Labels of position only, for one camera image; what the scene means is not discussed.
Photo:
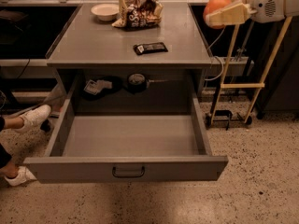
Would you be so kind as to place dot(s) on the white sneaker upper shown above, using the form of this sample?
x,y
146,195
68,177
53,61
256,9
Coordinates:
x,y
34,118

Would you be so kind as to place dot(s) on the crumpled chip bag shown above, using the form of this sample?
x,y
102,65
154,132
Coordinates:
x,y
138,14

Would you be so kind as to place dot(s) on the grey metal cabinet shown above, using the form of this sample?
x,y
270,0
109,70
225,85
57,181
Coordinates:
x,y
90,49

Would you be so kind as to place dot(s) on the open grey top drawer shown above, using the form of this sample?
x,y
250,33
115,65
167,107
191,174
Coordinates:
x,y
86,148

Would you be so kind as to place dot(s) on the black tape roll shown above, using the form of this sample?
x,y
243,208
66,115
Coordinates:
x,y
137,83

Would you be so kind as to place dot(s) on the black drawer handle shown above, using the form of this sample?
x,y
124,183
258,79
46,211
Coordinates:
x,y
128,173

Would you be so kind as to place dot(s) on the white ceramic bowl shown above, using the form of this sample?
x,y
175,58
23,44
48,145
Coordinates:
x,y
105,12

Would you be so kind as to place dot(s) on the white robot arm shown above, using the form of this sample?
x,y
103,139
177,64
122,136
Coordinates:
x,y
291,8

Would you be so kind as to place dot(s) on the orange fruit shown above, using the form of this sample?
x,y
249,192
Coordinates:
x,y
213,5

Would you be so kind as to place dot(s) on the black snack bar wrapper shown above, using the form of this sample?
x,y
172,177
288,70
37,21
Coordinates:
x,y
141,49

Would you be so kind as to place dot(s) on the white sneaker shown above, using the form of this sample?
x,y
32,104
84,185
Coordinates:
x,y
24,175
34,118

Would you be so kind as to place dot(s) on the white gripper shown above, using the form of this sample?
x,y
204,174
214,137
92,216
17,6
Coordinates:
x,y
265,4

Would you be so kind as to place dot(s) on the white sneaker lower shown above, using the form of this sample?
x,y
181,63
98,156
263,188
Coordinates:
x,y
24,175

